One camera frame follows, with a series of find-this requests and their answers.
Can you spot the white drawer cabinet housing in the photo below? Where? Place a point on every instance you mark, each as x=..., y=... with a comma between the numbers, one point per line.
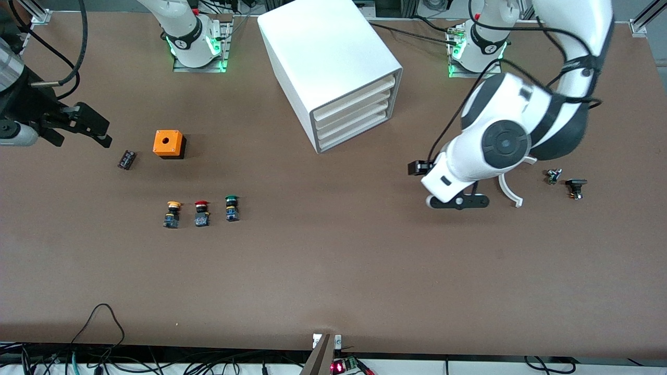
x=323, y=41

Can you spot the red push button switch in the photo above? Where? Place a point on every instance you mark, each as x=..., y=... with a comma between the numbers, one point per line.
x=202, y=214

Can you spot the black knob switch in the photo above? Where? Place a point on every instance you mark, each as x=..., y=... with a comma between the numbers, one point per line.
x=576, y=183

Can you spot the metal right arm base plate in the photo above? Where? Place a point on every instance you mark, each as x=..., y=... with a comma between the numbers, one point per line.
x=200, y=69

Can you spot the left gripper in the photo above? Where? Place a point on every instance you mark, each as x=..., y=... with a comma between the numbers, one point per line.
x=417, y=167

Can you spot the brown camera mount post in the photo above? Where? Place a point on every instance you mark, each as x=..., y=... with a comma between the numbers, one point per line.
x=319, y=359

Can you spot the yellow push button switch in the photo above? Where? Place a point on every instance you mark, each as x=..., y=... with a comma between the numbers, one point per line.
x=172, y=214

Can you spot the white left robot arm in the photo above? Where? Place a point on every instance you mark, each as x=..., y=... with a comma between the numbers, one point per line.
x=513, y=99

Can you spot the small dark cylindrical capacitor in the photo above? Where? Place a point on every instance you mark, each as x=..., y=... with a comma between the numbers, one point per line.
x=126, y=160

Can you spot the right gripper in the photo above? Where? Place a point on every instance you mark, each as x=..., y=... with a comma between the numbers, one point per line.
x=32, y=108

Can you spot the white cabinet drawer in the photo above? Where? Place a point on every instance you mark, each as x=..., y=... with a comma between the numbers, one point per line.
x=354, y=109
x=354, y=130
x=354, y=99
x=354, y=120

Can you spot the white curved plastic arc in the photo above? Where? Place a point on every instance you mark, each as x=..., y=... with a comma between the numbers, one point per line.
x=508, y=191

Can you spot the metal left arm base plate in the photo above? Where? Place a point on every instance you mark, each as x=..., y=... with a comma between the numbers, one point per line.
x=471, y=76

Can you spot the circuit board with red light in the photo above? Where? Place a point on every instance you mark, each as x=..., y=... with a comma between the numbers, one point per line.
x=344, y=366

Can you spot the small metal switch part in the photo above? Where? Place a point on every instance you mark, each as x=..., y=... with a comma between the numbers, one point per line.
x=553, y=176

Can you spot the orange box with black base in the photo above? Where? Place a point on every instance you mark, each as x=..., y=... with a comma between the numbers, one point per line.
x=168, y=141

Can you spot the green push button switch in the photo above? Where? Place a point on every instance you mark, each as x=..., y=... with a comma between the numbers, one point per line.
x=232, y=211

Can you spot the aluminium frame corner profile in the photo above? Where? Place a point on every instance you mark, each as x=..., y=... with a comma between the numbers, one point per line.
x=641, y=21
x=41, y=15

